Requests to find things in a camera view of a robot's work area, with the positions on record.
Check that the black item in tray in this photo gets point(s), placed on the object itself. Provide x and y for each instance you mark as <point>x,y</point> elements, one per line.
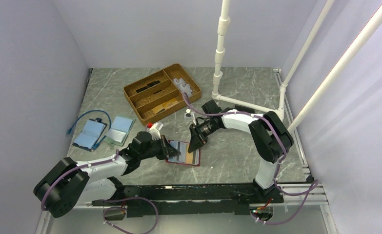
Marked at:
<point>148,85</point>

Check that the red leather card holder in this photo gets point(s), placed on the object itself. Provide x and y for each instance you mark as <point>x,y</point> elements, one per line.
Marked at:
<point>183,147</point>

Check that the tan card in tray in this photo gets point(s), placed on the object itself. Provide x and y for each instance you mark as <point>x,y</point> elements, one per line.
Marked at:
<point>164,106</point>

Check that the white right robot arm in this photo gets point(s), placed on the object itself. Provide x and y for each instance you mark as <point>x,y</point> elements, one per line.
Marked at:
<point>271,138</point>

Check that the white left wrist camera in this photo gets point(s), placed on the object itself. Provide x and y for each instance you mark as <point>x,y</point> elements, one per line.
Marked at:
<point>154,129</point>

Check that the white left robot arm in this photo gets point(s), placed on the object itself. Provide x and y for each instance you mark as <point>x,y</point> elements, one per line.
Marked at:
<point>71,183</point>

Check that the black leather card holder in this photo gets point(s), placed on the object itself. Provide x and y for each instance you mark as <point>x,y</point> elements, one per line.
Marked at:
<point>244,109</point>

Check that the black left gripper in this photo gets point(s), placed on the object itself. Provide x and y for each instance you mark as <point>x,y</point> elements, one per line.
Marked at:
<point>167,149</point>

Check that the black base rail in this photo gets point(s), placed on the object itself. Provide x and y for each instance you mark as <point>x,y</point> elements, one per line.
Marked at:
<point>187,199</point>

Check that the woven brown organizer tray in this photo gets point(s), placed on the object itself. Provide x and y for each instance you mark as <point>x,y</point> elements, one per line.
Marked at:
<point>143,102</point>

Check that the open blue card holder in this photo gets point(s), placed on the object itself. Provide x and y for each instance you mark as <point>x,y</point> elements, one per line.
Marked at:
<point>88,138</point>

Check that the light blue card holder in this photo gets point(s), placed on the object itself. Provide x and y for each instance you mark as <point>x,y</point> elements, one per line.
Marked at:
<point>119,130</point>

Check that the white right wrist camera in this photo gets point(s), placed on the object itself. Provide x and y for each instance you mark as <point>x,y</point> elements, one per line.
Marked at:
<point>188,114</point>

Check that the clear plastic card sleeve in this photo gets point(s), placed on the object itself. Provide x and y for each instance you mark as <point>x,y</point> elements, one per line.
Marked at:
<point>187,90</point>

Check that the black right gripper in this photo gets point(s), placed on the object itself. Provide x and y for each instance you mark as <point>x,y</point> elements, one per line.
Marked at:
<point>196,142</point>

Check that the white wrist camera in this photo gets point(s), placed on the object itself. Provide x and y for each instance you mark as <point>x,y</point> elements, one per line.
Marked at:
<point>154,129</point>
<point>188,114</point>

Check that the white PVC pipe frame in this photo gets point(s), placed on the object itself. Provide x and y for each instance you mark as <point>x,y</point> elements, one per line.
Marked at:
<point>356,45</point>

